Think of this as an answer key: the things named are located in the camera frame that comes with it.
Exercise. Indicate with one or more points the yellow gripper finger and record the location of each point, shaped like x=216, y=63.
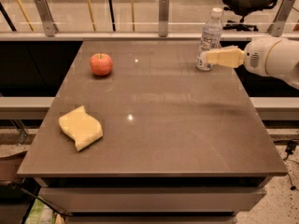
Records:
x=230, y=48
x=224, y=57

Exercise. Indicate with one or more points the clear blue-label plastic bottle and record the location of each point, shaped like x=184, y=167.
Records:
x=210, y=39

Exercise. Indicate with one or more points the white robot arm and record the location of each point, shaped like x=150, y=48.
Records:
x=265, y=56

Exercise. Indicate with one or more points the black office chair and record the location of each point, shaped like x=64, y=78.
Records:
x=243, y=8

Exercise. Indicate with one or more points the red apple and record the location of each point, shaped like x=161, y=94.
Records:
x=101, y=64

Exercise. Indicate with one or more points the yellow wavy sponge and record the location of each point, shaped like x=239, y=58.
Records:
x=81, y=127

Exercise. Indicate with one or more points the glass railing with metal posts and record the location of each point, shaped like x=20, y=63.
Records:
x=102, y=19

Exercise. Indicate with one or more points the green white package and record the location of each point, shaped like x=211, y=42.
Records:
x=40, y=214

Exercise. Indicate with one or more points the black power adapter with cable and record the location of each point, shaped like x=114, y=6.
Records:
x=289, y=150

